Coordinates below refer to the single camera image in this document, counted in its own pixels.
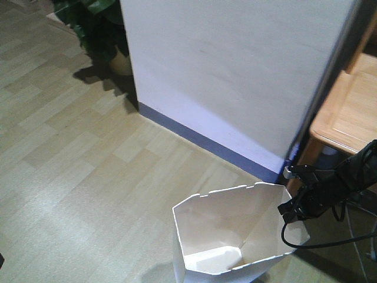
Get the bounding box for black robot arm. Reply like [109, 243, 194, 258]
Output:
[277, 140, 376, 223]

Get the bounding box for green potted plant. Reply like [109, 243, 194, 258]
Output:
[52, 0, 133, 76]

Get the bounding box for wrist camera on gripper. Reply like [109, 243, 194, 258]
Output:
[283, 165, 313, 179]

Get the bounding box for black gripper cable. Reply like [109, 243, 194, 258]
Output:
[281, 203, 377, 250]

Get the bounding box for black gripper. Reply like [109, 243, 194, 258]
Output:
[277, 166, 339, 223]

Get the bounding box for white plastic trash bin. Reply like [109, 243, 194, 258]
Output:
[172, 182, 295, 282]

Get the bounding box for wooden desk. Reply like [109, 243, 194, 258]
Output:
[287, 17, 377, 195]

